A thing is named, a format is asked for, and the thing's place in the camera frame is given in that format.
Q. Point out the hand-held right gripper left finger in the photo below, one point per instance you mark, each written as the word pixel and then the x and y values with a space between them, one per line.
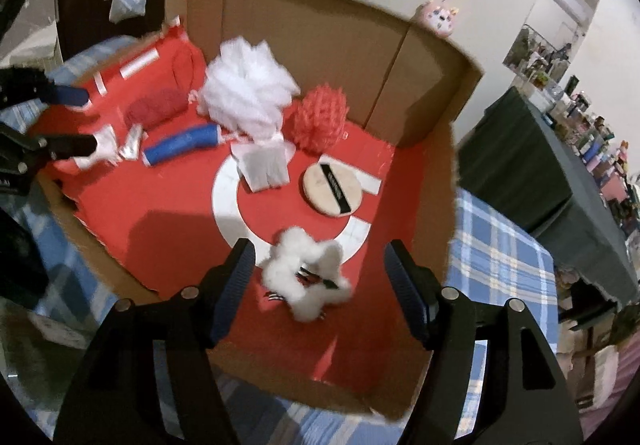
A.
pixel 234 287

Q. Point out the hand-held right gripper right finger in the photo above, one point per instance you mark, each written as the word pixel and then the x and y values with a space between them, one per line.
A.
pixel 406 292

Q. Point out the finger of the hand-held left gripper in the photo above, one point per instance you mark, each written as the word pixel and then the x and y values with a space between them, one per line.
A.
pixel 65 145
pixel 67 95

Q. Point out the white fluffy star hair clip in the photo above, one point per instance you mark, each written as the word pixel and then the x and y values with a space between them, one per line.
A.
pixel 310 275

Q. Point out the red fuzzy plush item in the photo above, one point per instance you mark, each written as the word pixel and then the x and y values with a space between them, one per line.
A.
pixel 155 106

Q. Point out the cardboard box with red lining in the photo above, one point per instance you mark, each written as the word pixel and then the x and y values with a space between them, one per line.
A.
pixel 150 225

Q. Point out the blue tube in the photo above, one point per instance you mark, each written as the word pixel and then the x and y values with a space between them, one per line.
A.
pixel 177 145

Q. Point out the white folded cloth packet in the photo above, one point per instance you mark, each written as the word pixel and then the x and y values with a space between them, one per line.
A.
pixel 262 166

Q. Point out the round beige powder puff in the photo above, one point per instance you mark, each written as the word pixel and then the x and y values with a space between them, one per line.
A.
pixel 331 187

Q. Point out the dark green covered table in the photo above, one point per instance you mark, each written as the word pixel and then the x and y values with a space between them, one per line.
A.
pixel 520 175

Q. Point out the white mesh bath pouf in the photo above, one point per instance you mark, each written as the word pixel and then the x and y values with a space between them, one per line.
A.
pixel 250 85

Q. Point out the red mesh bath pouf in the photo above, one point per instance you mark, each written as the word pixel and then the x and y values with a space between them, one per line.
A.
pixel 320 120

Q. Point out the row of cosmetic bottles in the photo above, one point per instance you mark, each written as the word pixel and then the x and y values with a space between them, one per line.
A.
pixel 590 125

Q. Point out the pink round plush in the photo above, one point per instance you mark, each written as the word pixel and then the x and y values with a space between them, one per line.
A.
pixel 437 18

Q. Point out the white air conditioner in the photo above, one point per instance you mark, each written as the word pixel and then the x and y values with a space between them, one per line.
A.
pixel 566 0

